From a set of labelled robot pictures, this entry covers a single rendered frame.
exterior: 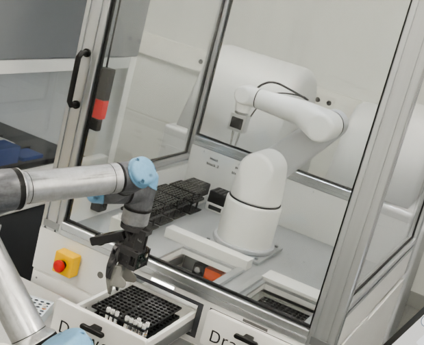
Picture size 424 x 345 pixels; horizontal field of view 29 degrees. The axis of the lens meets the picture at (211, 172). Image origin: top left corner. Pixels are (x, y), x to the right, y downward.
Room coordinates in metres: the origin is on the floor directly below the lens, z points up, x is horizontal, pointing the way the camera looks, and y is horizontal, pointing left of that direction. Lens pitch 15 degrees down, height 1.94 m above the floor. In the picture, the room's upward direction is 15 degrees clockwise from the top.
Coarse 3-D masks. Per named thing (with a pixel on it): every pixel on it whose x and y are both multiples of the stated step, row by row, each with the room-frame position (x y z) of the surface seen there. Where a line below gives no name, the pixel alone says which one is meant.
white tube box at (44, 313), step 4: (32, 296) 2.27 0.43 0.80; (32, 300) 2.25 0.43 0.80; (36, 300) 2.26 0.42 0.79; (40, 300) 2.26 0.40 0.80; (44, 300) 2.27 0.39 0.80; (36, 304) 2.23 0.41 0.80; (40, 304) 2.24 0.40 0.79; (48, 304) 2.26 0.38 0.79; (52, 304) 2.25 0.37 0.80; (36, 308) 2.20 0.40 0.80; (40, 308) 2.21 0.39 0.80; (48, 308) 2.22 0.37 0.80; (52, 308) 2.26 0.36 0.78; (40, 312) 2.19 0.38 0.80; (44, 312) 2.19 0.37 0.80; (48, 312) 2.22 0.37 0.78; (44, 316) 2.18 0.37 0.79; (48, 316) 2.23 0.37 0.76; (44, 320) 2.19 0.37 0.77
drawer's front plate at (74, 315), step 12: (60, 300) 2.03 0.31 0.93; (60, 312) 2.02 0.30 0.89; (72, 312) 2.01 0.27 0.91; (84, 312) 2.00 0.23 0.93; (72, 324) 2.01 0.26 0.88; (108, 324) 1.97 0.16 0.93; (96, 336) 1.98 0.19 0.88; (108, 336) 1.96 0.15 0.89; (120, 336) 1.95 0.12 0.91; (132, 336) 1.94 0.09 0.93
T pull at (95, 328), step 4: (80, 324) 1.96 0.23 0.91; (84, 324) 1.96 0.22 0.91; (92, 324) 1.97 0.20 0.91; (96, 324) 1.98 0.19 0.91; (80, 328) 1.96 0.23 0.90; (84, 328) 1.95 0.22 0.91; (88, 328) 1.95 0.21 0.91; (92, 328) 1.95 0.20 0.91; (96, 328) 1.96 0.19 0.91; (100, 328) 1.96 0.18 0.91; (88, 332) 1.95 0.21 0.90; (92, 332) 1.94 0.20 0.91; (96, 332) 1.94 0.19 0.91; (100, 332) 1.94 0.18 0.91; (100, 336) 1.93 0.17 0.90
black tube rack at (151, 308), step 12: (132, 288) 2.28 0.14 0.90; (108, 300) 2.16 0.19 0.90; (120, 300) 2.18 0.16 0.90; (132, 300) 2.20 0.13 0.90; (144, 300) 2.22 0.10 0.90; (156, 300) 2.25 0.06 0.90; (96, 312) 2.13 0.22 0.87; (120, 312) 2.10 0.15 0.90; (132, 312) 2.13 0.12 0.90; (144, 312) 2.14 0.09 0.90; (156, 312) 2.17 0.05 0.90; (168, 312) 2.19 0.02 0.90; (120, 324) 2.08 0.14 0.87; (156, 324) 2.14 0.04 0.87; (168, 324) 2.18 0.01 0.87
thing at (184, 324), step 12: (120, 288) 2.29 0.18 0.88; (144, 288) 2.33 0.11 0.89; (96, 300) 2.17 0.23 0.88; (168, 300) 2.29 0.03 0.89; (180, 312) 2.27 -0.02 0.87; (192, 312) 2.24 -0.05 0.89; (180, 324) 2.16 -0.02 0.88; (156, 336) 2.03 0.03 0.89; (168, 336) 2.09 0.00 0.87; (180, 336) 2.17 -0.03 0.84
